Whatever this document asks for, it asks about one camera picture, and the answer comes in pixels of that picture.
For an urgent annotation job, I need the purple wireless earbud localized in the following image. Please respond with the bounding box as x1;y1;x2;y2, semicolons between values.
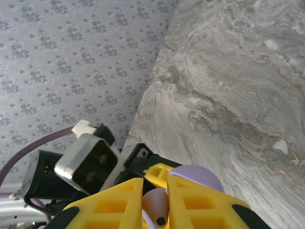
142;188;170;227

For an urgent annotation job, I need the purple earbud charging case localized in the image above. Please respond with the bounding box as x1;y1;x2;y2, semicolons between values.
142;164;225;229

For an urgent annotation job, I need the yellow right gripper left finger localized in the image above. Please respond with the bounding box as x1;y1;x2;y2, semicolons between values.
50;177;144;229

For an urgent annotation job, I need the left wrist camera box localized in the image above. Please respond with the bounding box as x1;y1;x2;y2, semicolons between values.
54;120;120;196

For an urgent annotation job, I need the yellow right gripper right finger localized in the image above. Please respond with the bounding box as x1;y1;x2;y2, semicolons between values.
166;175;273;229

